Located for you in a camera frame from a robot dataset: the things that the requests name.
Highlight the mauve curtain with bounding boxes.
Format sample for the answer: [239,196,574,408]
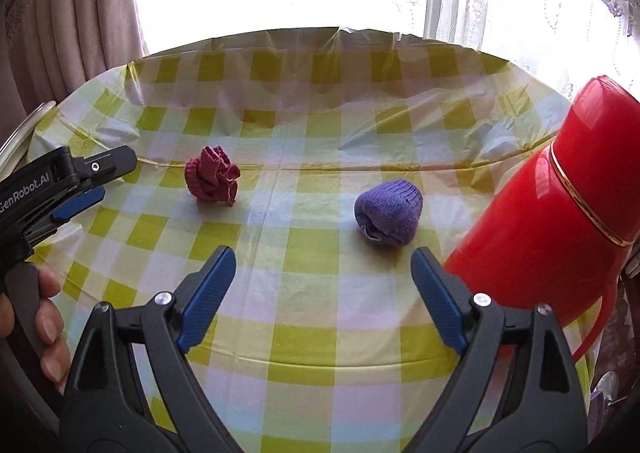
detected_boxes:
[0,0,173,134]

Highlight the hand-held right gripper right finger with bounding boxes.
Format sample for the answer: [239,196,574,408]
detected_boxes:
[410,246,588,453]

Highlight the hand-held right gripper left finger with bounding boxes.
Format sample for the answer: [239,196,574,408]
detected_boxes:
[59,245,237,453]

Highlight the yellow checkered plastic tablecloth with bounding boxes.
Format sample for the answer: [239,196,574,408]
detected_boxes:
[27,27,601,453]

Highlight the purple sock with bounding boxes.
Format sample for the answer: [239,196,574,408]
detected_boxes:
[354,179,424,249]

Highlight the red thermos flask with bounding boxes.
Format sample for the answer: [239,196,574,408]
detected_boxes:
[442,75,640,364]

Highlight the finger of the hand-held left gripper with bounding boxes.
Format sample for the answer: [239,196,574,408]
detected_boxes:
[30,185,107,234]
[70,144,138,182]

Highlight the dark red sock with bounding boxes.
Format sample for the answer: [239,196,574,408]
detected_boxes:
[185,145,241,206]

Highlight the person's left hand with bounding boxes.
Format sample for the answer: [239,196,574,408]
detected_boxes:
[0,264,73,394]

